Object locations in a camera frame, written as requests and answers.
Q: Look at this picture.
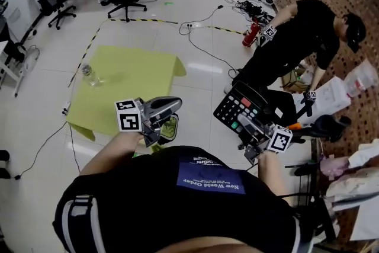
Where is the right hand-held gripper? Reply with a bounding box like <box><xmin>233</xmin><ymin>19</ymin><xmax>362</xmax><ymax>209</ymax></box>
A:
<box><xmin>236</xmin><ymin>113</ymin><xmax>293</xmax><ymax>165</ymax></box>

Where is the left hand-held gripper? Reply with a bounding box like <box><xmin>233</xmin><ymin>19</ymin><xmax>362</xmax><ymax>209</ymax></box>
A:
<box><xmin>114</xmin><ymin>96</ymin><xmax>183</xmax><ymax>148</ymax></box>

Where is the black calculator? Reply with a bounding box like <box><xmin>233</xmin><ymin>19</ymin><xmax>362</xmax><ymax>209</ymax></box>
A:
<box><xmin>213</xmin><ymin>81</ymin><xmax>272</xmax><ymax>143</ymax></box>

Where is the person's right forearm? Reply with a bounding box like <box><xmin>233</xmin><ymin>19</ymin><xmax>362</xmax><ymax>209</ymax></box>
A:
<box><xmin>255</xmin><ymin>150</ymin><xmax>296</xmax><ymax>207</ymax></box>

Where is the person's left forearm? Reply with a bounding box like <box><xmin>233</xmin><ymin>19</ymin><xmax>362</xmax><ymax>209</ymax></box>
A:
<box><xmin>79</xmin><ymin>130</ymin><xmax>149</xmax><ymax>177</ymax></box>

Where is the yellow-green tablecloth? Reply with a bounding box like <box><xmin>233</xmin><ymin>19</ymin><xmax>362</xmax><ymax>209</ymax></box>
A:
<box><xmin>66</xmin><ymin>44</ymin><xmax>188</xmax><ymax>155</ymax></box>

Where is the brown cardboard box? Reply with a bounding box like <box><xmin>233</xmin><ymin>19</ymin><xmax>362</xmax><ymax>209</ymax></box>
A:
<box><xmin>280</xmin><ymin>63</ymin><xmax>315</xmax><ymax>93</ymax></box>

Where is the clear plastic water bottle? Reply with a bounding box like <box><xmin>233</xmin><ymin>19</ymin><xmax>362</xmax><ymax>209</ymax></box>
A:
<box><xmin>79</xmin><ymin>63</ymin><xmax>104</xmax><ymax>88</ymax></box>

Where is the white cardboard box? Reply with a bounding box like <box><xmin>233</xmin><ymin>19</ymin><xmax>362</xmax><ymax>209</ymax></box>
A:
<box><xmin>291</xmin><ymin>76</ymin><xmax>352</xmax><ymax>117</ymax></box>

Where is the red fire extinguisher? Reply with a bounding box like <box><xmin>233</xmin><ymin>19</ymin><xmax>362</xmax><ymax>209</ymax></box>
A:
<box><xmin>242</xmin><ymin>18</ymin><xmax>262</xmax><ymax>48</ymax></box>

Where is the pink plastic bag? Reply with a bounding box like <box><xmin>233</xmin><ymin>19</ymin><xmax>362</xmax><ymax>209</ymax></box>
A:
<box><xmin>319</xmin><ymin>155</ymin><xmax>353</xmax><ymax>181</ymax></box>

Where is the yellow-black striped floor strip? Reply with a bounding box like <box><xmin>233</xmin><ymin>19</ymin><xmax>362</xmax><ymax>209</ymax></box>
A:
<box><xmin>206</xmin><ymin>25</ymin><xmax>248</xmax><ymax>36</ymax></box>
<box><xmin>67</xmin><ymin>17</ymin><xmax>179</xmax><ymax>89</ymax></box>

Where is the person's black t-shirt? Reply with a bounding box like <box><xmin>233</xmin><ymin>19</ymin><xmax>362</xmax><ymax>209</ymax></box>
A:
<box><xmin>52</xmin><ymin>145</ymin><xmax>303</xmax><ymax>253</ymax></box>

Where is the white plastic bag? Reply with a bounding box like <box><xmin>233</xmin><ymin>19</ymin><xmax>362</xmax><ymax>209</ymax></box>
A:
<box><xmin>348</xmin><ymin>139</ymin><xmax>379</xmax><ymax>169</ymax></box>

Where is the clear plastic bag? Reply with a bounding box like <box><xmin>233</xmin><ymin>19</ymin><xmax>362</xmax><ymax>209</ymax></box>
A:
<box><xmin>344</xmin><ymin>58</ymin><xmax>379</xmax><ymax>99</ymax></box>

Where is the person's head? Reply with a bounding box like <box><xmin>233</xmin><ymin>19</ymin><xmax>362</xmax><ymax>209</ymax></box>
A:
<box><xmin>155</xmin><ymin>239</ymin><xmax>269</xmax><ymax>253</ymax></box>

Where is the grey and black office chair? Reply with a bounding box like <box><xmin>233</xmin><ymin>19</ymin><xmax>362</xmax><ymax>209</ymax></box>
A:
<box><xmin>27</xmin><ymin>0</ymin><xmax>77</xmax><ymax>31</ymax></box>

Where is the black power cable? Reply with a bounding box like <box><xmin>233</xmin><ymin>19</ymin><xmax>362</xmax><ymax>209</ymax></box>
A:
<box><xmin>178</xmin><ymin>4</ymin><xmax>242</xmax><ymax>78</ymax></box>
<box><xmin>11</xmin><ymin>120</ymin><xmax>69</xmax><ymax>181</ymax></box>

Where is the tangle of black cables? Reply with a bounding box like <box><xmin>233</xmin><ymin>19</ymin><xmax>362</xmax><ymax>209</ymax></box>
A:
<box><xmin>229</xmin><ymin>0</ymin><xmax>275</xmax><ymax>24</ymax></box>

